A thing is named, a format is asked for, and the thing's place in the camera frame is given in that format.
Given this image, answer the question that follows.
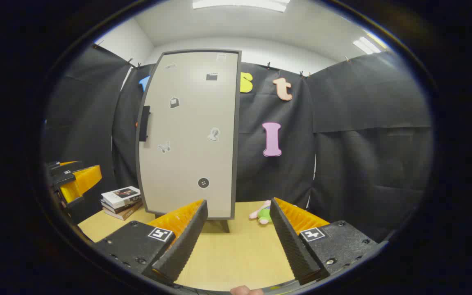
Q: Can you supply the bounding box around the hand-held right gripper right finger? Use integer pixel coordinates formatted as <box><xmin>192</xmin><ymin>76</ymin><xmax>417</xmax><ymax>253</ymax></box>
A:
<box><xmin>269</xmin><ymin>197</ymin><xmax>389</xmax><ymax>286</ymax></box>

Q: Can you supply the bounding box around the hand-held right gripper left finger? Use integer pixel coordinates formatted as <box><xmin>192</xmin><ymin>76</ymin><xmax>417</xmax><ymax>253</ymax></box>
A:
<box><xmin>93</xmin><ymin>200</ymin><xmax>209</xmax><ymax>283</ymax></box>

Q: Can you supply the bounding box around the beige cabinet door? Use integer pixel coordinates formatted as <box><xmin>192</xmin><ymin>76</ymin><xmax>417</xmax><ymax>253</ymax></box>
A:
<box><xmin>136</xmin><ymin>49</ymin><xmax>242</xmax><ymax>220</ymax></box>

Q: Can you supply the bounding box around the black door handle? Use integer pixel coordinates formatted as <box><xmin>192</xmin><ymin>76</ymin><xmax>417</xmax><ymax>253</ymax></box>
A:
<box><xmin>138</xmin><ymin>106</ymin><xmax>151</xmax><ymax>142</ymax></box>

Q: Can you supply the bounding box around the green and pink plush toy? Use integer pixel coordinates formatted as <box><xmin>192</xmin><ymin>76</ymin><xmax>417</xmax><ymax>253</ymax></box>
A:
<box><xmin>249</xmin><ymin>200</ymin><xmax>272</xmax><ymax>225</ymax></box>

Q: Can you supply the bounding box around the dark book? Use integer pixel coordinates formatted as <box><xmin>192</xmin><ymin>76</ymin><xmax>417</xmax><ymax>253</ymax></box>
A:
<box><xmin>101</xmin><ymin>200</ymin><xmax>142</xmax><ymax>214</ymax></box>

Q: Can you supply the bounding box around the brown book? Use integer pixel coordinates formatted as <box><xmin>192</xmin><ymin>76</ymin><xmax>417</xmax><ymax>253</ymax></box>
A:
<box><xmin>103</xmin><ymin>206</ymin><xmax>143</xmax><ymax>221</ymax></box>

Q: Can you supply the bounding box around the black backdrop cloth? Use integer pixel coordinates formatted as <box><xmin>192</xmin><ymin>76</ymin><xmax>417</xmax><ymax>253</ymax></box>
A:
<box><xmin>43</xmin><ymin>43</ymin><xmax>433</xmax><ymax>242</ymax></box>

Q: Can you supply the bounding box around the ceiling light panel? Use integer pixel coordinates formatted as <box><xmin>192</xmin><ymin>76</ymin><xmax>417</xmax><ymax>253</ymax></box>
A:
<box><xmin>353</xmin><ymin>36</ymin><xmax>382</xmax><ymax>54</ymax></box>
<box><xmin>192</xmin><ymin>0</ymin><xmax>290</xmax><ymax>13</ymax></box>

